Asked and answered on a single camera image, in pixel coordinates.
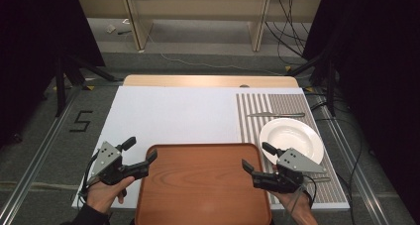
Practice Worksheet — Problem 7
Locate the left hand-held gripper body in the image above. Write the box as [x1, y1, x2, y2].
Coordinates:
[89, 141, 133, 186]

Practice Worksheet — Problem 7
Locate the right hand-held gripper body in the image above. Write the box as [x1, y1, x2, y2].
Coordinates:
[272, 147, 329, 194]

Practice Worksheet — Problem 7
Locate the person's left hand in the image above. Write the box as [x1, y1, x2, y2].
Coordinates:
[85, 175, 136, 215]

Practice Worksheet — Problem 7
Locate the person's right hand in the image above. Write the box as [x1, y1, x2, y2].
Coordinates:
[270, 165, 319, 225]

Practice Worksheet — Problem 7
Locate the white deep plate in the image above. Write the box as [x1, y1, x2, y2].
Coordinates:
[259, 117, 325, 166]

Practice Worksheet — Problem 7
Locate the silver table knife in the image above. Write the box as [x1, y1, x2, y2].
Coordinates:
[247, 111, 306, 118]

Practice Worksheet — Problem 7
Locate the white board sheet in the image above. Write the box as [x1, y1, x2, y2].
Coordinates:
[71, 85, 351, 210]

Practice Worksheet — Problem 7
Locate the grey striped placemat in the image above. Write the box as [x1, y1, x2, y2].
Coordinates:
[235, 92, 350, 205]

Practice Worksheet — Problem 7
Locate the brown wooden tray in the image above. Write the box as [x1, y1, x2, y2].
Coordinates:
[134, 143, 273, 225]

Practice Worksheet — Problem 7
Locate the black metal stand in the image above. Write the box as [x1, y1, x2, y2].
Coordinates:
[289, 49, 339, 118]
[53, 52, 117, 118]

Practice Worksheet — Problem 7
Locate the dark curtain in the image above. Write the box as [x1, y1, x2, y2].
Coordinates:
[302, 0, 420, 217]
[0, 0, 107, 148]

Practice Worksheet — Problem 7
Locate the light wooden shelf unit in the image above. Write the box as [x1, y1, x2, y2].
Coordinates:
[75, 0, 323, 53]

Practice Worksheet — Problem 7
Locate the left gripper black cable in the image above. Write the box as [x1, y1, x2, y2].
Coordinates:
[76, 151, 101, 203]

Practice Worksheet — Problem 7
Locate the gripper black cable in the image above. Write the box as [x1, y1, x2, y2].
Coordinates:
[76, 151, 101, 203]
[290, 174, 319, 217]

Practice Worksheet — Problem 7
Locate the silver cutlery handle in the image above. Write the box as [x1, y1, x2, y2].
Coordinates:
[305, 175, 332, 183]

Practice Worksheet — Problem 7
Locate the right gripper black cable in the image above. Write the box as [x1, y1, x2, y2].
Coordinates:
[290, 174, 319, 217]

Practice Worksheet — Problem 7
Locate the black floor cable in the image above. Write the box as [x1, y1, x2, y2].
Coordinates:
[343, 117, 365, 225]

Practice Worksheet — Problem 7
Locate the aluminium floor rail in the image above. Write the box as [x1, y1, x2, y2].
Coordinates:
[0, 85, 82, 225]
[320, 105, 393, 225]

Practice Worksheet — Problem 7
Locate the thin white cable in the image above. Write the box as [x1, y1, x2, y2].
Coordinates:
[147, 33, 285, 77]

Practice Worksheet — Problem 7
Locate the bundle of black cables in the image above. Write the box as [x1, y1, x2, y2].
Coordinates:
[264, 0, 319, 66]

